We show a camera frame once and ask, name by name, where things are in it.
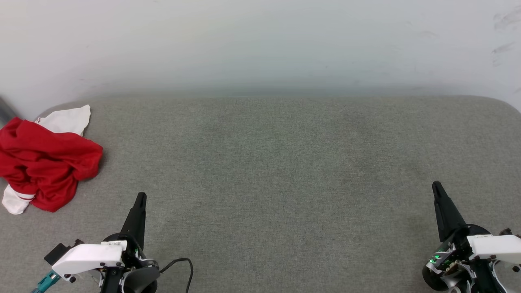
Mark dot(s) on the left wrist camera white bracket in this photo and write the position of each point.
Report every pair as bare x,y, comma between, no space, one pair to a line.
87,257

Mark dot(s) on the teal left camera connector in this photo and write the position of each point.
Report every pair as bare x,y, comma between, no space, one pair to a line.
47,281

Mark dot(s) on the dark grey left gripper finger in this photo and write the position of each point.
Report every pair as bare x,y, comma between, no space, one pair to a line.
136,221

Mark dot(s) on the red and white shirt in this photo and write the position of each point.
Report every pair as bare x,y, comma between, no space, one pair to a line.
44,162

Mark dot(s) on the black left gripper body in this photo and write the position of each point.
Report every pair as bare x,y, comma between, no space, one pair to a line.
140,270

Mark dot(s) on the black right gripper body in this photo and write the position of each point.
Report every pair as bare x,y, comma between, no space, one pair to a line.
456,260

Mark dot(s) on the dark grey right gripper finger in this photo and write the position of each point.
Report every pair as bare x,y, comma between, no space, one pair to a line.
447,215

